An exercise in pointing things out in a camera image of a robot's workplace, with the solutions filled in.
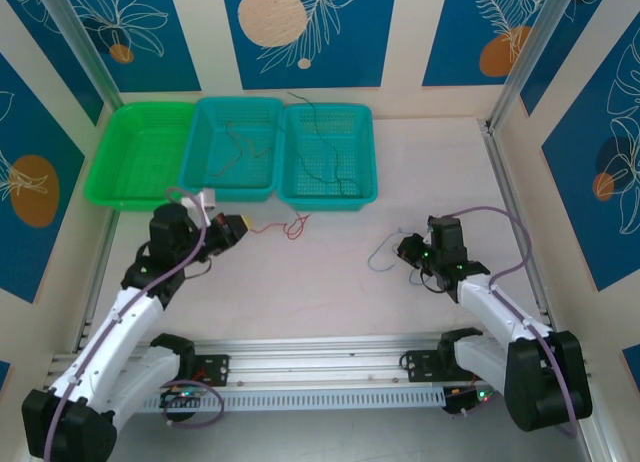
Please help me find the thin red cable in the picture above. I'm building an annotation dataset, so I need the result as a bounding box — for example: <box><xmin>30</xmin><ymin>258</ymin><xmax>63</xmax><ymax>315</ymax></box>
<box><xmin>251</xmin><ymin>213</ymin><xmax>312</xmax><ymax>242</ymax></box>

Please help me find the thin brown cable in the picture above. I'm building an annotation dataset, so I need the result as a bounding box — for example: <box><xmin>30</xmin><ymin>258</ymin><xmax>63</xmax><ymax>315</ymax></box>
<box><xmin>208</xmin><ymin>119</ymin><xmax>274</xmax><ymax>179</ymax></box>

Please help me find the thin dark green cable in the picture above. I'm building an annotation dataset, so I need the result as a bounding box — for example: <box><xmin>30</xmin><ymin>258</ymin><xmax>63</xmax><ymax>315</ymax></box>
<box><xmin>287</xmin><ymin>91</ymin><xmax>362</xmax><ymax>197</ymax></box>

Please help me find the green plastic basket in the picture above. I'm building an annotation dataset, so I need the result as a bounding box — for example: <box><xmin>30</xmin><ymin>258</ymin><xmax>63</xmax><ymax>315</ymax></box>
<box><xmin>83</xmin><ymin>101</ymin><xmax>196</xmax><ymax>212</ymax></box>

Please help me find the teal perforated plastic basket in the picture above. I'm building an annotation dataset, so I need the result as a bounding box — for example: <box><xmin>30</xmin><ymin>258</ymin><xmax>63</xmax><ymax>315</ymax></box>
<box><xmin>275</xmin><ymin>103</ymin><xmax>379</xmax><ymax>213</ymax></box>

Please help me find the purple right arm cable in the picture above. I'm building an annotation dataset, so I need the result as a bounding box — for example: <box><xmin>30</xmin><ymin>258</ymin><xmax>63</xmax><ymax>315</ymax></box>
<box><xmin>451</xmin><ymin>205</ymin><xmax>580</xmax><ymax>439</ymax></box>

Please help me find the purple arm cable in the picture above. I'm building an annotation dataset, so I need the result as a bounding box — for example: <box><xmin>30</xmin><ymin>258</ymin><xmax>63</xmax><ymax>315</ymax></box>
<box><xmin>41</xmin><ymin>185</ymin><xmax>209</xmax><ymax>462</ymax></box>
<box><xmin>451</xmin><ymin>205</ymin><xmax>580</xmax><ymax>439</ymax></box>

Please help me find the aluminium side rail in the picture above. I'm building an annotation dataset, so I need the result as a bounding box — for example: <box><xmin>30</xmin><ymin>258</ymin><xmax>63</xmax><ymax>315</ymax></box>
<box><xmin>480</xmin><ymin>119</ymin><xmax>562</xmax><ymax>343</ymax></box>
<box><xmin>73</xmin><ymin>211</ymin><xmax>120</xmax><ymax>354</ymax></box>

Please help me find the teal solid-wall plastic basket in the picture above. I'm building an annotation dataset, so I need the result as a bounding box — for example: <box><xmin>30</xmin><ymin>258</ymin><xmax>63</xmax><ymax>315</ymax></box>
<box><xmin>178</xmin><ymin>96</ymin><xmax>285</xmax><ymax>203</ymax></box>

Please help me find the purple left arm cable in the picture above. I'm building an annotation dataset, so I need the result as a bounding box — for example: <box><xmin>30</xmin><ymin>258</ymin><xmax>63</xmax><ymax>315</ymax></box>
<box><xmin>41</xmin><ymin>185</ymin><xmax>209</xmax><ymax>462</ymax></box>

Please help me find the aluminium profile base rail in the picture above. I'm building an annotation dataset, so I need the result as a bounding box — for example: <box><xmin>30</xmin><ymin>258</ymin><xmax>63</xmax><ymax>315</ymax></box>
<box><xmin>42</xmin><ymin>334</ymin><xmax>594</xmax><ymax>391</ymax></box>

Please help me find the blue floral wall poster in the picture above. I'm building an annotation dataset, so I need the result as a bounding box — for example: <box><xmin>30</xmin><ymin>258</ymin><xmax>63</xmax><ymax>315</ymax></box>
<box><xmin>221</xmin><ymin>0</ymin><xmax>399</xmax><ymax>90</ymax></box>
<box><xmin>0</xmin><ymin>0</ymin><xmax>202</xmax><ymax>126</ymax></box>
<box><xmin>0</xmin><ymin>54</ymin><xmax>87</xmax><ymax>304</ymax></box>
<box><xmin>542</xmin><ymin>26</ymin><xmax>640</xmax><ymax>292</ymax></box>
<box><xmin>422</xmin><ymin>0</ymin><xmax>557</xmax><ymax>88</ymax></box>

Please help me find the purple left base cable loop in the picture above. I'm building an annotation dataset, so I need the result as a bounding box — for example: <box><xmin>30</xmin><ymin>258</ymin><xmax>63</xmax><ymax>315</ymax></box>
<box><xmin>161</xmin><ymin>380</ymin><xmax>225</xmax><ymax>428</ymax></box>

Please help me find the white slotted cable duct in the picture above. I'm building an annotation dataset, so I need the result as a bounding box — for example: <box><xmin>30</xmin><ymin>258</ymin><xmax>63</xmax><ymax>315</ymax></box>
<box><xmin>130</xmin><ymin>386</ymin><xmax>446</xmax><ymax>414</ymax></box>

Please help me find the aluminium corner post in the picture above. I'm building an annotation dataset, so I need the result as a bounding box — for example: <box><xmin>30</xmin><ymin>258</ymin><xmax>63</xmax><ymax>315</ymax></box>
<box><xmin>33</xmin><ymin>0</ymin><xmax>125</xmax><ymax>111</ymax></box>
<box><xmin>489</xmin><ymin>0</ymin><xmax>575</xmax><ymax>133</ymax></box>

